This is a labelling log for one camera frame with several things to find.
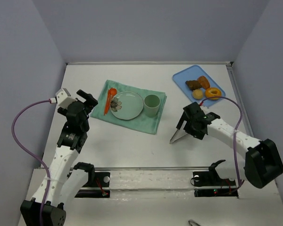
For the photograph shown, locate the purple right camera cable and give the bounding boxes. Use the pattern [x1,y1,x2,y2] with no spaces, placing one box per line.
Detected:
[199,96,246,196]

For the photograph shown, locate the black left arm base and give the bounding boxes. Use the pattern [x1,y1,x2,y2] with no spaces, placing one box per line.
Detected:
[75,171,110,199]

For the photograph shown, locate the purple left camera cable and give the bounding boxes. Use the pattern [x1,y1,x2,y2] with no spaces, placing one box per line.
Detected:
[11,99,53,226]

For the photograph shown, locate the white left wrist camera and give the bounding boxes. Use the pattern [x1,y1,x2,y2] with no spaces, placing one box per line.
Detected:
[49,88,77,109]

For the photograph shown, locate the green floral ceramic plate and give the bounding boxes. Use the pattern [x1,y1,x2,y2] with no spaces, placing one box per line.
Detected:
[110,91,143,121]

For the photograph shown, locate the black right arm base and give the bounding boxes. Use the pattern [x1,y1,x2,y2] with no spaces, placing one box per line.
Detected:
[190,171,239,198]

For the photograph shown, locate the dark brown bread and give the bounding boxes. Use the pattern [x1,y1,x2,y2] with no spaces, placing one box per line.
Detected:
[185,80,202,91]

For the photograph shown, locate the purple camera cable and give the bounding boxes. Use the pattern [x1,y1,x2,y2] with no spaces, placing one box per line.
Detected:
[199,96,246,196]
[11,99,53,226]

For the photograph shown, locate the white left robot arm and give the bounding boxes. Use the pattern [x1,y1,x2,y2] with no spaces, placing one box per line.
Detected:
[20,89,98,226]

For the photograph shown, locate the orange plastic spoon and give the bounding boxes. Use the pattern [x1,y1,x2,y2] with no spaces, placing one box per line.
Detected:
[109,88,117,108]

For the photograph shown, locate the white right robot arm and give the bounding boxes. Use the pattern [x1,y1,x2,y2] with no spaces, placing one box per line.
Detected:
[176,102,283,189]

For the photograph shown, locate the metal tongs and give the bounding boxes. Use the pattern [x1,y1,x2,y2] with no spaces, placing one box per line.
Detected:
[169,129,187,144]

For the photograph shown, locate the green satin placemat cloth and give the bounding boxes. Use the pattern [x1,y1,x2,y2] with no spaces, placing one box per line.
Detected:
[91,80,167,135]

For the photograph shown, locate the blue plastic tray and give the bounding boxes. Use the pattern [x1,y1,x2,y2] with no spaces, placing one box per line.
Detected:
[172,65,226,103]

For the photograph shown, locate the orange-brown oblong bread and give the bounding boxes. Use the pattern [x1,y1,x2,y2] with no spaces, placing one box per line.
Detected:
[197,76,210,89]

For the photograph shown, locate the round yellow bun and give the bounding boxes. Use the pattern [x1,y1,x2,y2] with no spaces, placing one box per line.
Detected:
[192,89,203,100]

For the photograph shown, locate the green ceramic cup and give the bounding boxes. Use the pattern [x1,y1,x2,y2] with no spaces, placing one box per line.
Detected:
[144,94,160,117]

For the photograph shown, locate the orange plastic knife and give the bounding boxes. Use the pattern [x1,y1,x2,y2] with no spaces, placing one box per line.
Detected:
[104,89,110,116]

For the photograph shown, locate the orange plastic fork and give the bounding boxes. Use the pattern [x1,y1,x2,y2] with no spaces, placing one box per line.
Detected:
[104,94,112,115]

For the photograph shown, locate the orange ring donut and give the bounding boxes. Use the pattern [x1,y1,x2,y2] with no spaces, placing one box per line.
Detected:
[205,87,222,100]

